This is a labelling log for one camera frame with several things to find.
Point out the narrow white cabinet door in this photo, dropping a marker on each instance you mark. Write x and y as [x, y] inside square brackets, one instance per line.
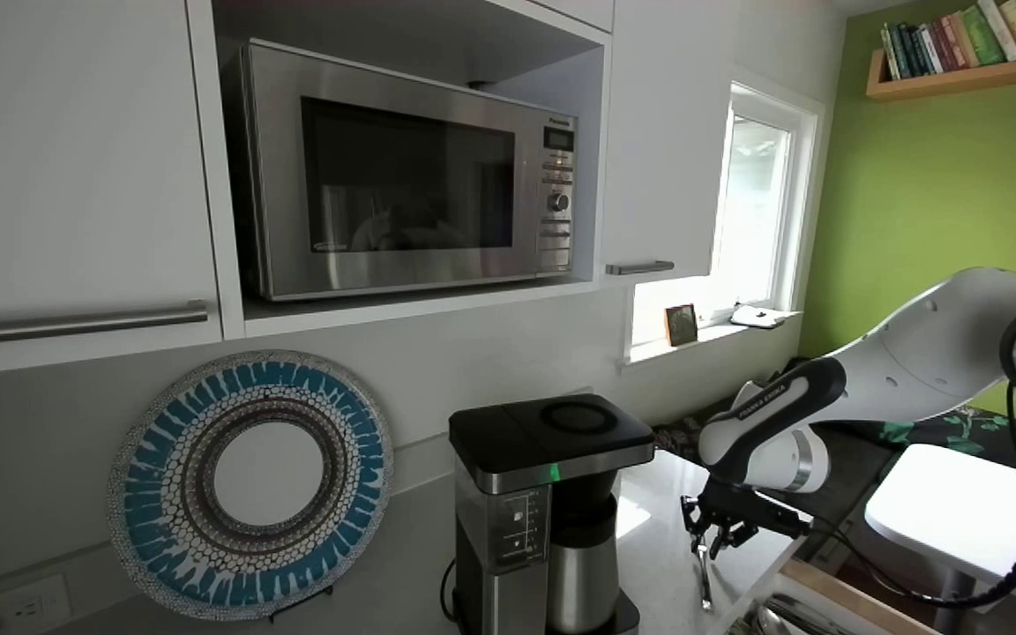
[662, 144]

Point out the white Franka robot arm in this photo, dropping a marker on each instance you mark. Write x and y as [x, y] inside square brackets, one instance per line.
[920, 353]

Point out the thin green book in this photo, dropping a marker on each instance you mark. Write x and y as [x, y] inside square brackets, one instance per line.
[892, 54]

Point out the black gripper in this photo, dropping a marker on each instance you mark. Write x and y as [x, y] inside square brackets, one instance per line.
[756, 522]

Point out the red book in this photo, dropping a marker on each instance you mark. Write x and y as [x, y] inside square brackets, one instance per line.
[950, 44]

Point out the stainless steel fork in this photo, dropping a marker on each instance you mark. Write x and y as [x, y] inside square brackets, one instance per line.
[708, 588]

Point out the white book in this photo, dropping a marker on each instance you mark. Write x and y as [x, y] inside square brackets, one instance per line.
[999, 29]

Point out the white wall outlet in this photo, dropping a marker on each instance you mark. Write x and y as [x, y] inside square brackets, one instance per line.
[25, 605]

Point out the pale grey book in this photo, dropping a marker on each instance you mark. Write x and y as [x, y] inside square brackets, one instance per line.
[930, 52]

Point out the wide white cabinet door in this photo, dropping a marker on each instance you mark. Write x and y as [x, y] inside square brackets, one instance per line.
[71, 152]

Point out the small black picture frame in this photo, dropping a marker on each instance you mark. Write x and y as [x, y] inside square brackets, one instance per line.
[682, 324]

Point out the black steel coffee maker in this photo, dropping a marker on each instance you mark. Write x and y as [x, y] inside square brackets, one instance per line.
[509, 515]

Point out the stainless steel coffee carafe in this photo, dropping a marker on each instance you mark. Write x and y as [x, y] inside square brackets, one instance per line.
[583, 576]

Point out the stainless steel microwave oven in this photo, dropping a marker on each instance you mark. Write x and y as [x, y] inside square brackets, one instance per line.
[405, 179]

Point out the blue woven round plate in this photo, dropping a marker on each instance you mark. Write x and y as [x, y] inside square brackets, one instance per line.
[167, 542]

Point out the bright green book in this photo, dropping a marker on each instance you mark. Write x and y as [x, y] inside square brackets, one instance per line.
[980, 37]

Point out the small white sill object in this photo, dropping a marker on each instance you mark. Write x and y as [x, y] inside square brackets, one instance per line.
[756, 314]

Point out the white framed window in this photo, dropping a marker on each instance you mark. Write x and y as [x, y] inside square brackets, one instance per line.
[756, 199]

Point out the dark wooden kitchen drawer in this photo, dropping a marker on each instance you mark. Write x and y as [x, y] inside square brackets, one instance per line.
[847, 602]

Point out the dark teal book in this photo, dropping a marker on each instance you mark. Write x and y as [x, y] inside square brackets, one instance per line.
[908, 52]

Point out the wooden wall book shelf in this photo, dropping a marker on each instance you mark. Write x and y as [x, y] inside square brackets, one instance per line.
[969, 79]

